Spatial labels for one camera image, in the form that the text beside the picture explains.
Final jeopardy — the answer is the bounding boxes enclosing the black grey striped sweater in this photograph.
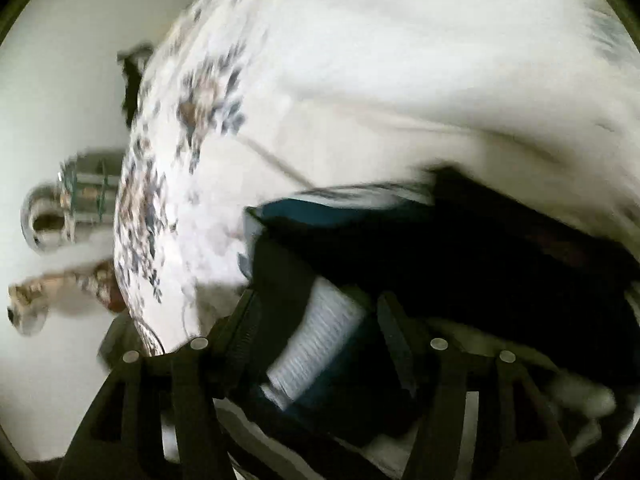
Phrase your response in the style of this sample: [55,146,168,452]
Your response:
[223,168,639,479]

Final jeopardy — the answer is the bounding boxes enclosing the black clothes on hanger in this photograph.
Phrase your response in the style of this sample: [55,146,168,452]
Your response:
[117,42,154,129]

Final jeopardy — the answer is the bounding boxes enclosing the green metal rack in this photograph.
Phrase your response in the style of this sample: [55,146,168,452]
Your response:
[58,150,124,231]

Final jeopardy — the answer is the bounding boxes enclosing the cream floral bed sheet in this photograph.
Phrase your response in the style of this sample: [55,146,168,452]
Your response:
[114,0,639,356]

